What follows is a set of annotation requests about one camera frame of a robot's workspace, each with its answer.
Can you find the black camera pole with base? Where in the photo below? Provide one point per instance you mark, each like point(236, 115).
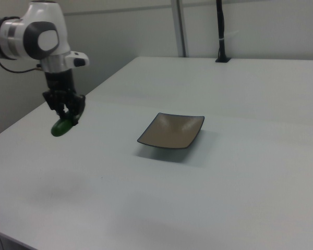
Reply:
point(221, 31)

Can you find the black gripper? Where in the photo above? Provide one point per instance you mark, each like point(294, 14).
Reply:
point(60, 80)

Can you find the square brown ceramic plate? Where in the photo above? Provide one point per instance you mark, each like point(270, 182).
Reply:
point(172, 130)

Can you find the grey partition frame post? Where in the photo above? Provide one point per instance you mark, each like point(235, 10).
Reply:
point(179, 26)

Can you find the green cucumber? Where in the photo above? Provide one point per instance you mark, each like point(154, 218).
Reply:
point(60, 129)

